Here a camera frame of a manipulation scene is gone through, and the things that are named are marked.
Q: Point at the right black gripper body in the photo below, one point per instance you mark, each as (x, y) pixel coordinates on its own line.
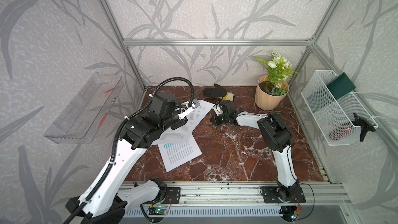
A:
(221, 118)

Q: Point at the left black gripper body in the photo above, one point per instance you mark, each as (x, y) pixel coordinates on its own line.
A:
(175, 122)

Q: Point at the plain printed paper document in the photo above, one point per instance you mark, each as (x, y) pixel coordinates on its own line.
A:
(181, 134)

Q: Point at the highlighted printed paper document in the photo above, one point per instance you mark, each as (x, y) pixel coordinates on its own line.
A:
(175, 155)

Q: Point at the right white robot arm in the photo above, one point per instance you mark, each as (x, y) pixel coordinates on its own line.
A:
(277, 137)

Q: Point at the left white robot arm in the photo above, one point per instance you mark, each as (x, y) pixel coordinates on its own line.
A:
(103, 202)

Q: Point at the terracotta flower pot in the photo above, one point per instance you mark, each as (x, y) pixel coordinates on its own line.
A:
(266, 101)

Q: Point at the green artificial plant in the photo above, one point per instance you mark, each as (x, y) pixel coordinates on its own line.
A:
(280, 71)

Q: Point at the dark green book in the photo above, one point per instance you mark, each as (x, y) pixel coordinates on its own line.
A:
(340, 86)

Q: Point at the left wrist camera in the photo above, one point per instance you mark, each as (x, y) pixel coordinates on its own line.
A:
(185, 109)

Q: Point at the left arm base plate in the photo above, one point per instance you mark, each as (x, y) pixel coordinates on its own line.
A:
(170, 195)

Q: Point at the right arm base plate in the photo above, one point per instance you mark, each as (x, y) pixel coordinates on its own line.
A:
(278, 195)

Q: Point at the clear acrylic wall shelf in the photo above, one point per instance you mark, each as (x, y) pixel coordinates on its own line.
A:
(84, 115)

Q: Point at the white wire mesh basket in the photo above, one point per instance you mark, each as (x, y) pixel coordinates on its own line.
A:
(334, 117)

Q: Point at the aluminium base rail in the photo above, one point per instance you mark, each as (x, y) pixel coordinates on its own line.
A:
(247, 193)

